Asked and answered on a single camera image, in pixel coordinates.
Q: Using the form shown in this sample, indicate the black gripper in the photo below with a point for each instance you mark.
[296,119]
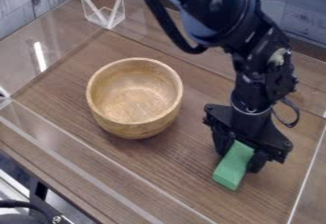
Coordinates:
[250,128]

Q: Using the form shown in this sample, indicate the wooden bowl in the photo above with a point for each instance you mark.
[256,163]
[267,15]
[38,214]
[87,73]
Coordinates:
[134,96]

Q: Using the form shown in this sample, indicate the green rectangular stick block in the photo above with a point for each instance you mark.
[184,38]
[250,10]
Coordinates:
[232,168]

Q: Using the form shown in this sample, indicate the black metal table frame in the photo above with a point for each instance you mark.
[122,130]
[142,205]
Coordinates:
[59,212]

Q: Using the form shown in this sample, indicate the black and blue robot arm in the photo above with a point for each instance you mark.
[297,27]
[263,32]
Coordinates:
[240,28]

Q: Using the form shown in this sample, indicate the clear acrylic triangular bracket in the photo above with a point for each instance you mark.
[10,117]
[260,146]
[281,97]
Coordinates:
[104,16]

